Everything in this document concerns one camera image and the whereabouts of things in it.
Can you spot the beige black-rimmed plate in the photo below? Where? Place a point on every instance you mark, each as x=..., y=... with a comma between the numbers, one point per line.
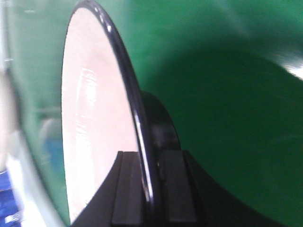
x=104, y=111

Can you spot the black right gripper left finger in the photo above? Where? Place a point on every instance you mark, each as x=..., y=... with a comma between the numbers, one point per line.
x=119, y=201

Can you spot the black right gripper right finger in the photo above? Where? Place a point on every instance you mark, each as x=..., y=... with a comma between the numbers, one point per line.
x=194, y=199

